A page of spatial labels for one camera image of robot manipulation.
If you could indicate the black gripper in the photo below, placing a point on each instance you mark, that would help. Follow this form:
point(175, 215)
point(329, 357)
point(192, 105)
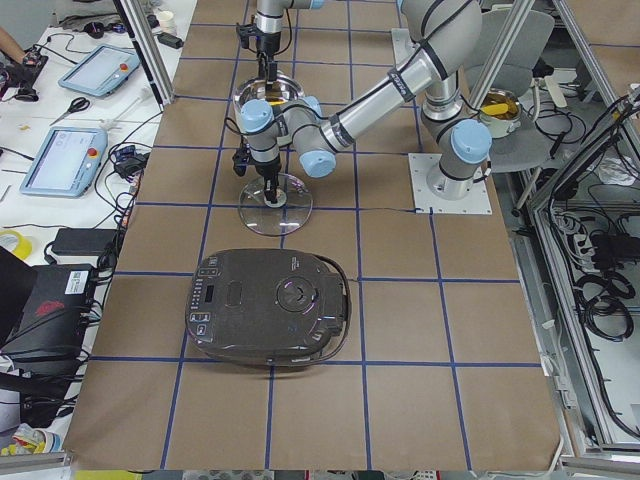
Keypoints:
point(267, 46)
point(266, 170)

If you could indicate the glass pot lid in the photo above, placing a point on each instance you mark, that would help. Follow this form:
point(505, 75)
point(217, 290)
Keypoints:
point(289, 212)

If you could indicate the yellow toy corn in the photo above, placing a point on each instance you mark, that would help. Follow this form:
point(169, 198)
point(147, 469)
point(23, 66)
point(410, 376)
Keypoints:
point(274, 101)

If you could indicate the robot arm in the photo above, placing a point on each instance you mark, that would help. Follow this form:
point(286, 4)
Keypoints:
point(442, 35)
point(268, 21)

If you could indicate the steel steamer pot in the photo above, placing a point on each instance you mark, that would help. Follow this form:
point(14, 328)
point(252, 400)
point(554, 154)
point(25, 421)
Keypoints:
point(500, 111)

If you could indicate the black power adapter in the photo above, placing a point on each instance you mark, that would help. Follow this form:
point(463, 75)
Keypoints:
point(170, 40)

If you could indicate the white purple cup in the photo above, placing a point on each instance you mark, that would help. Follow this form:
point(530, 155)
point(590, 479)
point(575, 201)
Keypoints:
point(166, 21)

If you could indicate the black rice cooker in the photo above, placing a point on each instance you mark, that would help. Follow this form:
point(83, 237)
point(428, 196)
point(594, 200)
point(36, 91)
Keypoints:
point(269, 307)

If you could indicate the far teach pendant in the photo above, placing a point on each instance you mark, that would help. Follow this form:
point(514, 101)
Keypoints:
point(101, 72)

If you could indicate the teach pendant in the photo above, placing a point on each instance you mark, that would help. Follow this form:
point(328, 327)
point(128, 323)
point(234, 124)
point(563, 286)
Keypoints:
point(66, 163)
point(101, 72)

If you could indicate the scissors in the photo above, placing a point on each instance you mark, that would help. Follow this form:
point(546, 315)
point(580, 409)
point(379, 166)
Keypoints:
point(77, 105)

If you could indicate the near teach pendant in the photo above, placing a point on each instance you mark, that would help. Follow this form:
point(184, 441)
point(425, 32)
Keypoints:
point(66, 163)

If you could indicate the yellow tape roll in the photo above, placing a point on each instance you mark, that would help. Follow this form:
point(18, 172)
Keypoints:
point(24, 247)

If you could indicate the black laptop computer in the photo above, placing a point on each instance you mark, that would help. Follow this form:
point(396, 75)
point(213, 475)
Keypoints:
point(44, 309)

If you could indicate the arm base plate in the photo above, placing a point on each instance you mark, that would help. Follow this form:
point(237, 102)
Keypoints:
point(435, 193)
point(403, 46)

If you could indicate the aluminium frame post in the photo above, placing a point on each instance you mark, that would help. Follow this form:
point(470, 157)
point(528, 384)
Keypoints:
point(145, 46)

